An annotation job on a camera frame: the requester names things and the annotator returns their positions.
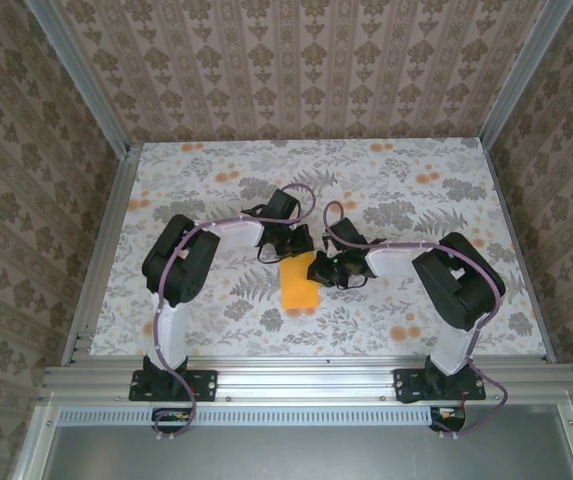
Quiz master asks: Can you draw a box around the slotted grey cable duct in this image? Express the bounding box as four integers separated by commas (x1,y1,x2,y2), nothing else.
58,405,468,426

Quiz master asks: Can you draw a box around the floral patterned table cover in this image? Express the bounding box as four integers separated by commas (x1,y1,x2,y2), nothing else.
88,139,548,359

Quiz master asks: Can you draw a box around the small black connector box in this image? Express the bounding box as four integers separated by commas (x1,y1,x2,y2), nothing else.
151,407,198,434
429,405,468,434

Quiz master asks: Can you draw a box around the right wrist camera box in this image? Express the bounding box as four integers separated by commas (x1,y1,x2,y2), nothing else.
328,217,367,247

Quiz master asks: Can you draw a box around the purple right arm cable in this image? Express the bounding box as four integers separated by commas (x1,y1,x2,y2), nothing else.
323,200,511,441

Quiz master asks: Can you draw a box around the aluminium mounting rail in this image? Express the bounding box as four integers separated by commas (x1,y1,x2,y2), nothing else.
40,363,573,404

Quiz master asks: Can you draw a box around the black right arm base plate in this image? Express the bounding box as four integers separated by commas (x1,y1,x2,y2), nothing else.
394,368,486,404

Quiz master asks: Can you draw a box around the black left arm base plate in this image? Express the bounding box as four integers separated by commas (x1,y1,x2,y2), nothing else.
129,368,218,403

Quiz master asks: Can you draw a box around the orange square paper sheet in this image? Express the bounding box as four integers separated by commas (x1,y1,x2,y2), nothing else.
280,252,321,312

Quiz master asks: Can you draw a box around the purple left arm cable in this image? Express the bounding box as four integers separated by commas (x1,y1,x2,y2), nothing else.
151,183,317,442

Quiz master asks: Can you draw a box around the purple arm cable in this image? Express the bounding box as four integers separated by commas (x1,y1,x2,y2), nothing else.
323,200,511,441
151,183,317,442

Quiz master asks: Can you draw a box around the grey metal panel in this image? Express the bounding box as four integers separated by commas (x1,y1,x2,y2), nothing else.
13,403,573,480

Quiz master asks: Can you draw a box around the aluminium frame post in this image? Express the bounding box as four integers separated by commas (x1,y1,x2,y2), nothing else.
478,0,573,147
24,0,133,157

